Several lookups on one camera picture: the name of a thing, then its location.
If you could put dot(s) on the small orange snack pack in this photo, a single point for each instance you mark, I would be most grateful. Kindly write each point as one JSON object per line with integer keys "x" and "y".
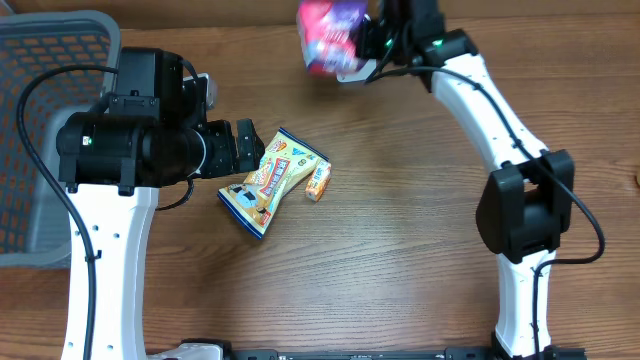
{"x": 318, "y": 181}

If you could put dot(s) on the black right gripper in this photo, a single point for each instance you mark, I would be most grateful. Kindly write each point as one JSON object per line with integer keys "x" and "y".
{"x": 367, "y": 34}

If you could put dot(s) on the yellow blue snack bag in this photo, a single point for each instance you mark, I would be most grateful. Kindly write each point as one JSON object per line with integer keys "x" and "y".
{"x": 287, "y": 161}

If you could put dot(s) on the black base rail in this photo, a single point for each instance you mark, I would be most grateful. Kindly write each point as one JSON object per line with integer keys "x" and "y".
{"x": 449, "y": 353}

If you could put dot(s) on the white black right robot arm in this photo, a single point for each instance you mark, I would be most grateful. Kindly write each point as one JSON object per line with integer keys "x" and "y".
{"x": 525, "y": 207}

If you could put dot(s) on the red purple pantyliner pack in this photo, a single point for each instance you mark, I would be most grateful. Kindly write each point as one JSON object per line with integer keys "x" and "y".
{"x": 326, "y": 30}

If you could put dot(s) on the white barcode scanner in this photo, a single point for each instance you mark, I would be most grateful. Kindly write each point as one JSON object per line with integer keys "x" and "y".
{"x": 363, "y": 71}

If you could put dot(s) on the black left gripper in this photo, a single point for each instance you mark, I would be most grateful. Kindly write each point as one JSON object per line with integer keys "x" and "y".
{"x": 226, "y": 160}

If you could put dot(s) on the grey plastic mesh basket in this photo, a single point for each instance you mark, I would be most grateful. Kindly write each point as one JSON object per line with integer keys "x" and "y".
{"x": 35, "y": 228}

